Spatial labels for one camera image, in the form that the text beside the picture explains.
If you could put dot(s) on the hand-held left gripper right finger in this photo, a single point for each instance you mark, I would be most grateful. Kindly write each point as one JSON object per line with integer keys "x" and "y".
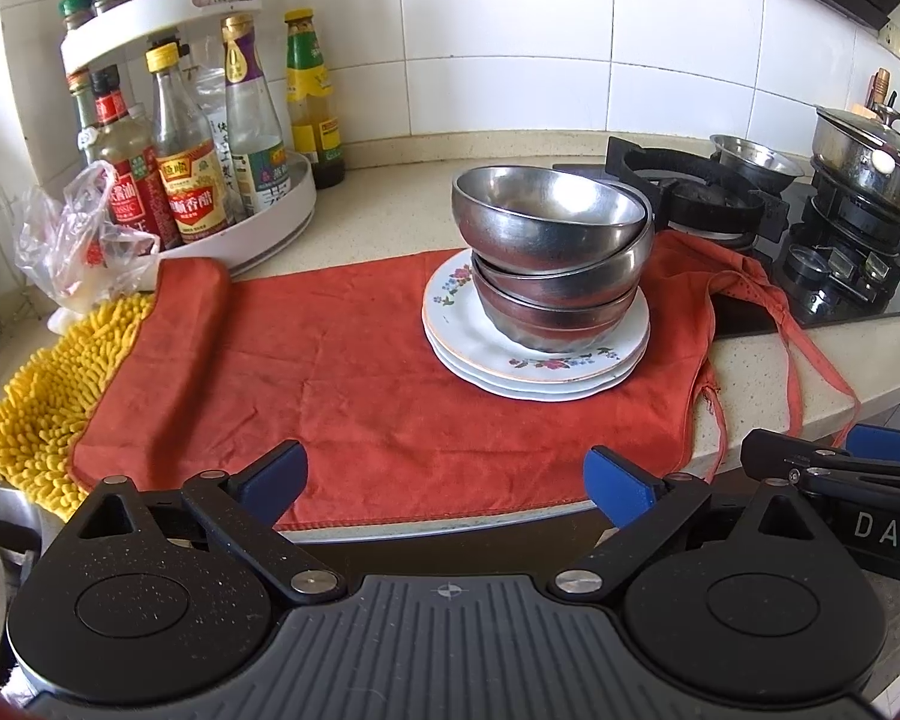
{"x": 622, "y": 487}

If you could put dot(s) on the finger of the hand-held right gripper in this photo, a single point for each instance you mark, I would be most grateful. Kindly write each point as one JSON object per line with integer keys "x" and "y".
{"x": 892, "y": 441}
{"x": 787, "y": 454}

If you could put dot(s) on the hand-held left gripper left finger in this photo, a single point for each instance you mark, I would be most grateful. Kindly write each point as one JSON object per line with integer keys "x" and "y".
{"x": 274, "y": 480}

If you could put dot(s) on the large pink flower plate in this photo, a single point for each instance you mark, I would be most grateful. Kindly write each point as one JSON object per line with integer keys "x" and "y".
{"x": 547, "y": 396}

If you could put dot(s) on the small pink flower plate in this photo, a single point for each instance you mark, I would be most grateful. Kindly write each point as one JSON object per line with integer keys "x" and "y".
{"x": 547, "y": 388}

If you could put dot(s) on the stainless steel bowl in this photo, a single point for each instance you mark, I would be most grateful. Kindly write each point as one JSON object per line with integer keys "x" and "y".
{"x": 547, "y": 326}
{"x": 577, "y": 277}
{"x": 547, "y": 229}

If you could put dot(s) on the orange-rimmed floral plate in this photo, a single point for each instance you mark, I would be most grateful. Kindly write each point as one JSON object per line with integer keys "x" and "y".
{"x": 457, "y": 330}

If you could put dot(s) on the red cloth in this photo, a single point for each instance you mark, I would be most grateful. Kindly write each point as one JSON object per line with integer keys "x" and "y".
{"x": 307, "y": 360}

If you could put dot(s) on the black gas stove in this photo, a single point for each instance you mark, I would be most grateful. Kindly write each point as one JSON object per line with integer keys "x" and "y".
{"x": 746, "y": 315}

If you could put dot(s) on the stove knob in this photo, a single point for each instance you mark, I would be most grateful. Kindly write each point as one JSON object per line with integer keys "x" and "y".
{"x": 805, "y": 262}

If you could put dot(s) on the black pot support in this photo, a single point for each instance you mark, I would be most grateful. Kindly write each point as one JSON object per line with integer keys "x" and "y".
{"x": 855, "y": 225}
{"x": 637, "y": 165}

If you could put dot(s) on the yellow chenille mat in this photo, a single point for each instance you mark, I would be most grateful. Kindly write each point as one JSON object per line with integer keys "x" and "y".
{"x": 37, "y": 405}

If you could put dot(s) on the gas stove burner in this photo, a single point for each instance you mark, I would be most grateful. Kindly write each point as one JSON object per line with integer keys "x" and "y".
{"x": 709, "y": 202}

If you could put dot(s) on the steel cooking pot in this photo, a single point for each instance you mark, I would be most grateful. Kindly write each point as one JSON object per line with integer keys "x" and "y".
{"x": 847, "y": 169}

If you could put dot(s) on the white turntable rack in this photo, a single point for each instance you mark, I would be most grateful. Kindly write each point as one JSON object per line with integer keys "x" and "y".
{"x": 285, "y": 202}

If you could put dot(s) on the yellow red label vinegar bottle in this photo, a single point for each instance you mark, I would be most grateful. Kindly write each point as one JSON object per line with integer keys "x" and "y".
{"x": 191, "y": 199}

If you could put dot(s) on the small steel bowl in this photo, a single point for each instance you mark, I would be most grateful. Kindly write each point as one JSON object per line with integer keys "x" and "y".
{"x": 754, "y": 161}

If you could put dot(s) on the steel-rimmed pot lid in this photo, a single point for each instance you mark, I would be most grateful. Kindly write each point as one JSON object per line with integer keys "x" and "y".
{"x": 892, "y": 139}

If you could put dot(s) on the purple neck label bottle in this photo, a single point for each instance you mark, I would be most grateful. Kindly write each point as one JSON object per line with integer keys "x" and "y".
{"x": 259, "y": 165}

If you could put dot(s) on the clear plastic bag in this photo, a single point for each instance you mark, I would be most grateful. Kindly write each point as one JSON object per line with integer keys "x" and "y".
{"x": 67, "y": 240}

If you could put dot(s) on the red label soy sauce bottle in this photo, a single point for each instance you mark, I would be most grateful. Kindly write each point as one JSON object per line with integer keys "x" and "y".
{"x": 131, "y": 195}

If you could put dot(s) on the copper-tipped tool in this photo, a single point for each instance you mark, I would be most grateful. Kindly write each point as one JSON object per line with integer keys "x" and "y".
{"x": 881, "y": 86}

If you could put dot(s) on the green yellow label bottle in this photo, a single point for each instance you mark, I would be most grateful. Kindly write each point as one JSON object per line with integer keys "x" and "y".
{"x": 311, "y": 105}

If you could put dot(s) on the clear plastic packet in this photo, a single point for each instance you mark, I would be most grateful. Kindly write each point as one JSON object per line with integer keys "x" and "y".
{"x": 214, "y": 101}

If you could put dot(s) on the clear glass bottle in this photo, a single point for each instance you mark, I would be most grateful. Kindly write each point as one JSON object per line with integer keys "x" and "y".
{"x": 82, "y": 120}

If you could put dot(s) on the green cap spice bottle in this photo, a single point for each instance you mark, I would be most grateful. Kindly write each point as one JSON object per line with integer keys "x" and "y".
{"x": 75, "y": 11}

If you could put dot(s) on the wall socket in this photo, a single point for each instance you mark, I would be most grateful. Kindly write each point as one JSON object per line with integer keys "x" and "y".
{"x": 896, "y": 39}

